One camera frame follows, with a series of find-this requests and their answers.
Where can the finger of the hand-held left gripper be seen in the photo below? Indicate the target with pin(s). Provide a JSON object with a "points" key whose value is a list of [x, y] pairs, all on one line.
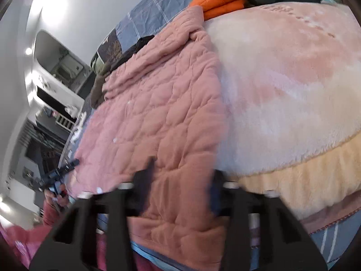
{"points": [[70, 164]]}

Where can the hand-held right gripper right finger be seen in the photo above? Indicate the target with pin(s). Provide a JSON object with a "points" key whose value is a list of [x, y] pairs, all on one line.
{"points": [[217, 194]]}

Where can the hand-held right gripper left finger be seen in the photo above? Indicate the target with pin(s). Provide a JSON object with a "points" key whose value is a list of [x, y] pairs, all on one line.
{"points": [[143, 187]]}

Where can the pink quilted jacket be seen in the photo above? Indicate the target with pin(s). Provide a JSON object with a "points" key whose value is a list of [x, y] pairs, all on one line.
{"points": [[158, 113]]}

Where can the black puffer jacket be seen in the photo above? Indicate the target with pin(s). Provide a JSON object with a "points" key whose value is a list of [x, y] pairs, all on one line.
{"points": [[132, 52]]}

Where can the person's left hand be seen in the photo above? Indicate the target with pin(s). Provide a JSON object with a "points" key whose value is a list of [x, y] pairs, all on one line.
{"points": [[57, 200]]}

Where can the white slatted rack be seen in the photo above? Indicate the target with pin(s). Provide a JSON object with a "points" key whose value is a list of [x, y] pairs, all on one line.
{"points": [[65, 121]]}

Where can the brown garment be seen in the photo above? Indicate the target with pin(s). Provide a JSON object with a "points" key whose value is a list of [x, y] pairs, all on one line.
{"points": [[97, 90]]}

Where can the olive green pillow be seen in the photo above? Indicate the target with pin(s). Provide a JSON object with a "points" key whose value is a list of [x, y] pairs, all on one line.
{"points": [[98, 65]]}

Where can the blue striped bed sheet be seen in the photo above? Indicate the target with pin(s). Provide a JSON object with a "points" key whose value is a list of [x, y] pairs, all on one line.
{"points": [[327, 240]]}

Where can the ceiling spotlight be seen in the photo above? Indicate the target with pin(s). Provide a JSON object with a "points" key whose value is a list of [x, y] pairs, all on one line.
{"points": [[28, 51]]}

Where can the pink printed fleece blanket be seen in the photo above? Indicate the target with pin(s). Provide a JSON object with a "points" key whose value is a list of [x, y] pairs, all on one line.
{"points": [[282, 90]]}

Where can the dark tree print cloth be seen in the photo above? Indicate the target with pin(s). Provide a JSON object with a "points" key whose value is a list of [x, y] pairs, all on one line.
{"points": [[111, 48]]}

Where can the blue plaid quilt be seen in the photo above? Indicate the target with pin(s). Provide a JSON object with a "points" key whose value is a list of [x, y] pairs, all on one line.
{"points": [[158, 14]]}

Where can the orange puffer jacket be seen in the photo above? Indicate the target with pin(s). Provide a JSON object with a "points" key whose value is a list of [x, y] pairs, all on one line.
{"points": [[220, 1]]}

